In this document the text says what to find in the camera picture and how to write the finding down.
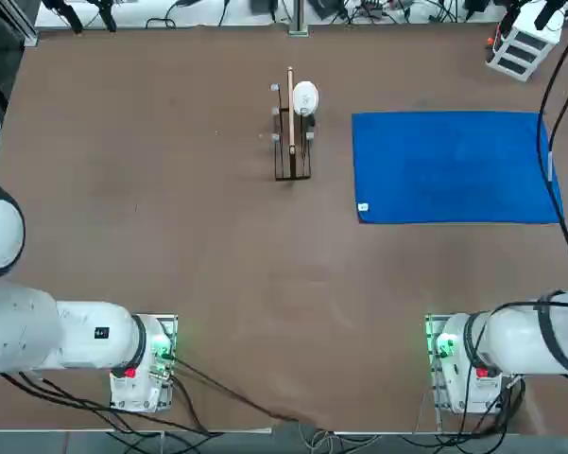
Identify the blue towel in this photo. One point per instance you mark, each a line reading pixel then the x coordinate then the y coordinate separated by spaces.
pixel 453 165

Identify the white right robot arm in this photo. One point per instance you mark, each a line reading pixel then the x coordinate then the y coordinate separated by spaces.
pixel 524 336

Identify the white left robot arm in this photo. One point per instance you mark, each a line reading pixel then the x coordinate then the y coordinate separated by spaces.
pixel 75 340

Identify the white smiley face cup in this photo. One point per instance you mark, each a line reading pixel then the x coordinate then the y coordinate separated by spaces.
pixel 305 97

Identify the black tripod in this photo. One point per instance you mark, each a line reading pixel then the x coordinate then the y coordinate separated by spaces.
pixel 72 19

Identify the aluminium profile post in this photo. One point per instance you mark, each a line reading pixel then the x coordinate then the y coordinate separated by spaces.
pixel 298 19

